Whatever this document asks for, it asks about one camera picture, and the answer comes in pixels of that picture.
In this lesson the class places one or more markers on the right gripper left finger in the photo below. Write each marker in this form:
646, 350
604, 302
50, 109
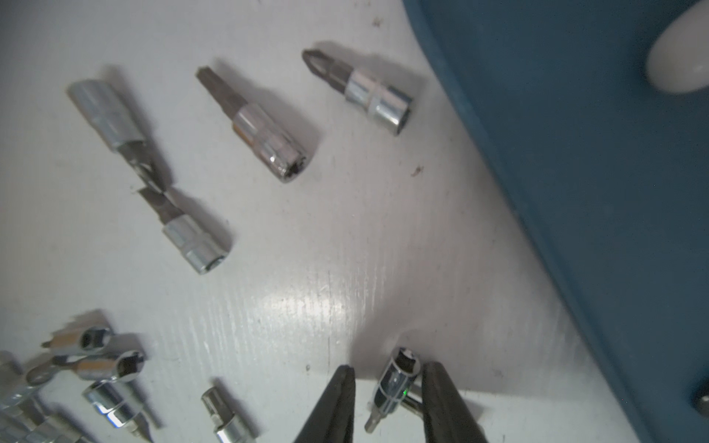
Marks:
332, 418

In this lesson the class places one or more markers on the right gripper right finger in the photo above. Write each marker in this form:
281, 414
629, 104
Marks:
446, 416

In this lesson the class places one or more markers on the silver socket bit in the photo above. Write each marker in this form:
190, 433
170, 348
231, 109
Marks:
29, 421
270, 143
83, 341
229, 427
107, 367
413, 405
120, 406
104, 110
393, 386
195, 244
378, 100

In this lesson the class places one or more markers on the teal tray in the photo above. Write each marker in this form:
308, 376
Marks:
608, 175

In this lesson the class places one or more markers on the white handled knife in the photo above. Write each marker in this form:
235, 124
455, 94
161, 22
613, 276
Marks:
677, 63

